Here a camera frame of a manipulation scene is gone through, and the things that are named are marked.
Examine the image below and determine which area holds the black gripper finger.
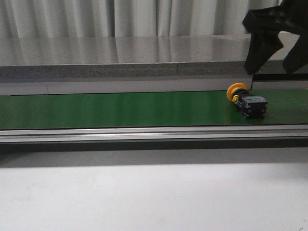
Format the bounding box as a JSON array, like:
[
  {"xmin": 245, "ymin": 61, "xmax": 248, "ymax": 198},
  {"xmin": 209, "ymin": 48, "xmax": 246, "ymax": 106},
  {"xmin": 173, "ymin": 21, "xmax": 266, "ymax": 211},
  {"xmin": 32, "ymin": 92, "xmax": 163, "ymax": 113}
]
[
  {"xmin": 282, "ymin": 31, "xmax": 308, "ymax": 74},
  {"xmin": 242, "ymin": 6, "xmax": 284, "ymax": 76}
]

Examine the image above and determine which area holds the yellow push button switch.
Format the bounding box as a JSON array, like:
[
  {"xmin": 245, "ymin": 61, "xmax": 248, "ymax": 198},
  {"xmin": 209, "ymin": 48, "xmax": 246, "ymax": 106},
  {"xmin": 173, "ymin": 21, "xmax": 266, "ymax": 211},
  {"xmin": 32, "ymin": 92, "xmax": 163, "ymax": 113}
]
[{"xmin": 226, "ymin": 83, "xmax": 268, "ymax": 119}]

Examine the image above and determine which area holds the grey cabinet drawer right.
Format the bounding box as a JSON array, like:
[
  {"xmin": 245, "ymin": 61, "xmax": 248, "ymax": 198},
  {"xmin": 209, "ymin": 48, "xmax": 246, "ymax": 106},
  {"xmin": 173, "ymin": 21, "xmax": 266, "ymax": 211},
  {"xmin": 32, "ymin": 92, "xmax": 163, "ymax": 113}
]
[{"xmin": 251, "ymin": 73, "xmax": 308, "ymax": 90}]

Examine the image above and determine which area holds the green conveyor belt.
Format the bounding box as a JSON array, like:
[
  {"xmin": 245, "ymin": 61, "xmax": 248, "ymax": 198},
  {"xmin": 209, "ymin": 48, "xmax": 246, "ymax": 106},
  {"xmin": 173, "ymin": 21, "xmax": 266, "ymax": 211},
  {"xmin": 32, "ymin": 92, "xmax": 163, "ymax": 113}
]
[{"xmin": 0, "ymin": 90, "xmax": 308, "ymax": 130}]

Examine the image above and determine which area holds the grey stone countertop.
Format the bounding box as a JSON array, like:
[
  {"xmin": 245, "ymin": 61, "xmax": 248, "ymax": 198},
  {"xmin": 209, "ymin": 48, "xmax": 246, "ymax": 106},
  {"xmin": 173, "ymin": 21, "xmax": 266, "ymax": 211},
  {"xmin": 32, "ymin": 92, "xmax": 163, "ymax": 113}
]
[{"xmin": 0, "ymin": 32, "xmax": 308, "ymax": 79}]

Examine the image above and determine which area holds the grey cabinet front panel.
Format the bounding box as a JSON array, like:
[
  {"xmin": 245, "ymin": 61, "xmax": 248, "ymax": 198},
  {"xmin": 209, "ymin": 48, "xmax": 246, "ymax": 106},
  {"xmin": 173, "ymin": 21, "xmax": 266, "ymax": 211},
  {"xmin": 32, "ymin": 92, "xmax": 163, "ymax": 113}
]
[{"xmin": 0, "ymin": 74, "xmax": 252, "ymax": 96}]

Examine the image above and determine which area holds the white pleated curtain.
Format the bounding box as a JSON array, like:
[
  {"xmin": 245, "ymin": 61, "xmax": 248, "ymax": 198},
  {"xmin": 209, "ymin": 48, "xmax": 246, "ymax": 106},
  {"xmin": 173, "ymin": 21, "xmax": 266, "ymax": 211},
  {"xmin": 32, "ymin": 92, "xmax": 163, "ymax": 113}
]
[{"xmin": 0, "ymin": 0, "xmax": 279, "ymax": 38}]

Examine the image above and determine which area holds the aluminium conveyor side rail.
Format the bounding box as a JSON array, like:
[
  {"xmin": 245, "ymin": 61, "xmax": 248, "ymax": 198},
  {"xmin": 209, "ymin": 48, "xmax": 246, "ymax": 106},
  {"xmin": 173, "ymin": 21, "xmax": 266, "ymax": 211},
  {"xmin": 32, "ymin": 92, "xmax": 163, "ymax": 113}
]
[{"xmin": 0, "ymin": 124, "xmax": 308, "ymax": 143}]

